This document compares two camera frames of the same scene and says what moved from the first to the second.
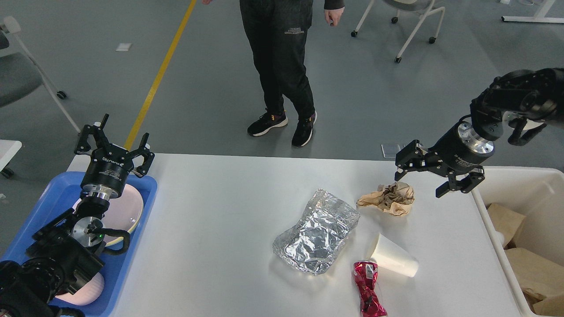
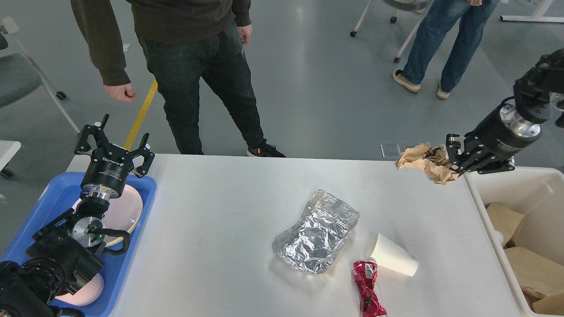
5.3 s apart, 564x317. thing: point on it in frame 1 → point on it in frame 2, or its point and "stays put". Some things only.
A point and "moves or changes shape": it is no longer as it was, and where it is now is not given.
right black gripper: x=460 y=148 → x=502 y=133
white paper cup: x=388 y=254 stays put
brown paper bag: x=505 y=221 stays put
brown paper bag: x=537 y=274 stays put
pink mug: x=87 y=293 stays put
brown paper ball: x=395 y=198 moves or changes shape
